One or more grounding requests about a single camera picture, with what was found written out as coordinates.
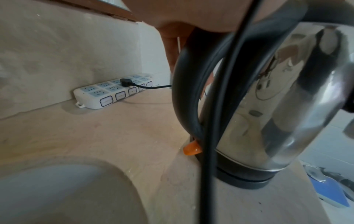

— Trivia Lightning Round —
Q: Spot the person's left hand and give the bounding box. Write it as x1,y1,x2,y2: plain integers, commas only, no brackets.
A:
123,0,302,73

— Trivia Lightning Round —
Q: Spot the black left camera cable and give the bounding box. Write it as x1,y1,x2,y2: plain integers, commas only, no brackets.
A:
199,0,264,224

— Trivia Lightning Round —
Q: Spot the black round kettle base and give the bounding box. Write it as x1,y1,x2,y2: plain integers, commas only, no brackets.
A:
193,165,280,190

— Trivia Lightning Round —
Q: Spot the steel electric kettle black handle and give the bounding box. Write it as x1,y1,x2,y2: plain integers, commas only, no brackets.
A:
171,4,354,176

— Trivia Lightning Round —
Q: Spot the white power strip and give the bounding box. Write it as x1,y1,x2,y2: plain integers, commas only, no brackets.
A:
73,73,155,110

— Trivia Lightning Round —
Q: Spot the white sink basin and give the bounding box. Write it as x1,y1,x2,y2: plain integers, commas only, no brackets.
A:
0,156,150,224

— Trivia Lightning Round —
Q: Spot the wooden framed wall mirror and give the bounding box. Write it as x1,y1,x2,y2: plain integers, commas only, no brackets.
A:
95,0,138,23

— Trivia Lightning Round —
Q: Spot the blue bathroom scale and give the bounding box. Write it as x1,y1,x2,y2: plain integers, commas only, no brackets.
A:
302,164,352,209

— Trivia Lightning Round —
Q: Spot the black plug with cord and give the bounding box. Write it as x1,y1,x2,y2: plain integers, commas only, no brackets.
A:
119,77,174,92

